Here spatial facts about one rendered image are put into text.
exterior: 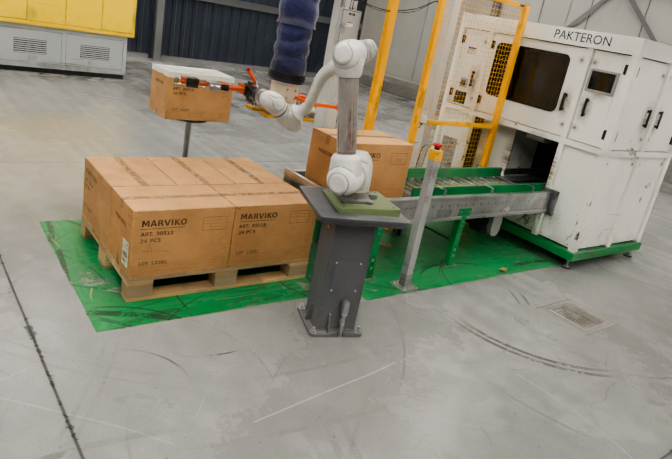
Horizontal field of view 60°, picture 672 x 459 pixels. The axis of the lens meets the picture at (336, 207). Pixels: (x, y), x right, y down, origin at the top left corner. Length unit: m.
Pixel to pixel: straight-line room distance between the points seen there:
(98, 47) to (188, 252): 7.60
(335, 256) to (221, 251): 0.76
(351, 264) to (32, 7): 8.09
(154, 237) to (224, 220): 0.42
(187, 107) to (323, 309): 2.56
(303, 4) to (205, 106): 2.04
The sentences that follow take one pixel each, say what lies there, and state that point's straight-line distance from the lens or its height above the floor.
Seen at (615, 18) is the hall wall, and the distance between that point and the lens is 12.74.
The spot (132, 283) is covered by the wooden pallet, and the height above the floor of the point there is 0.12.
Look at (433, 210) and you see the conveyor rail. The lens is 4.30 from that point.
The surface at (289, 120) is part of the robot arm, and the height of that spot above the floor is 1.11.
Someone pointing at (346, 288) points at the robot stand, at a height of 0.29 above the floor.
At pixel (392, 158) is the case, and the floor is 0.85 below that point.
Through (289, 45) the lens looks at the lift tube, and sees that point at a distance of 3.52.
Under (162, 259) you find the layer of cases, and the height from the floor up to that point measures 0.24.
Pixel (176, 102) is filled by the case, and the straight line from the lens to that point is 5.18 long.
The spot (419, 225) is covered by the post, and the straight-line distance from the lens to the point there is 3.97.
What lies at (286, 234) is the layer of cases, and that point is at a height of 0.33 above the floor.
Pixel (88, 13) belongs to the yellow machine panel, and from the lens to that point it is 10.60.
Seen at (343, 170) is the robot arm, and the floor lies 1.00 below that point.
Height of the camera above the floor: 1.70
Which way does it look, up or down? 18 degrees down
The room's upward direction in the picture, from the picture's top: 11 degrees clockwise
